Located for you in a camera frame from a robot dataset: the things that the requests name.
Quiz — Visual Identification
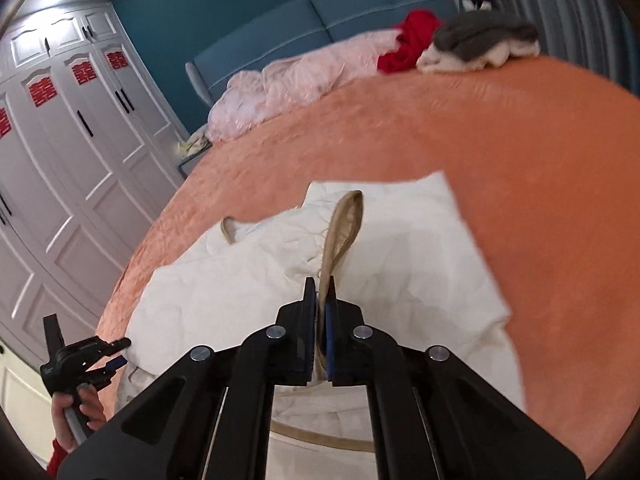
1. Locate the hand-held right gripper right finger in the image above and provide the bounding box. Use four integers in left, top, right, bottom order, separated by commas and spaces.
322, 297, 586, 480

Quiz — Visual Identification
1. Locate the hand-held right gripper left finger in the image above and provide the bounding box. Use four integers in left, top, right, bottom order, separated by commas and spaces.
57, 277, 321, 480

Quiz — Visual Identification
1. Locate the cream quilted jacket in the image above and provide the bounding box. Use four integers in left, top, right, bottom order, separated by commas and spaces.
116, 171, 526, 480

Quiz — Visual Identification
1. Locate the person's left forearm red sleeve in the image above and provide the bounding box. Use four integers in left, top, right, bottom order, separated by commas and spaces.
47, 437, 76, 476

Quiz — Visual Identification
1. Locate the person's left hand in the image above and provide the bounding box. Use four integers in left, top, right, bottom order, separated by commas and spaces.
50, 382, 108, 448

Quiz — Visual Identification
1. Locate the white panelled wardrobe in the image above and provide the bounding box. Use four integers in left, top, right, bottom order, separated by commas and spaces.
0, 2, 188, 361

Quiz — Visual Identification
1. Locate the pale yellow cloth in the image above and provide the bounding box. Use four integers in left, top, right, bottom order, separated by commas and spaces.
172, 127, 213, 156

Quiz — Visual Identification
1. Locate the pink floral quilt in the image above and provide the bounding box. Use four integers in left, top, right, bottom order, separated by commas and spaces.
207, 27, 406, 142

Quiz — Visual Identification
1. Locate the orange velvet bedspread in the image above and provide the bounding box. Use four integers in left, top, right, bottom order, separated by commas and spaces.
95, 55, 640, 480

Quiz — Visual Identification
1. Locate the cream fluffy garment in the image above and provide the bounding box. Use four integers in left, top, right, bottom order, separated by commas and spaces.
416, 40, 542, 73

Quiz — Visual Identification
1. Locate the red garment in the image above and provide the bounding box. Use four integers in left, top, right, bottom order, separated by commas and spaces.
376, 9, 445, 75

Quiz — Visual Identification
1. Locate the blue upholstered headboard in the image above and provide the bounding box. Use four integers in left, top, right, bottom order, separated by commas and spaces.
186, 0, 468, 108

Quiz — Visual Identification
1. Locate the grey fluffy garment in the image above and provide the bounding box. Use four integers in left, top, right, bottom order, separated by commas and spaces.
432, 10, 541, 67

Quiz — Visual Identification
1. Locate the grey curtain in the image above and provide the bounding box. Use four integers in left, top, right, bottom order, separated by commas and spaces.
470, 0, 640, 111

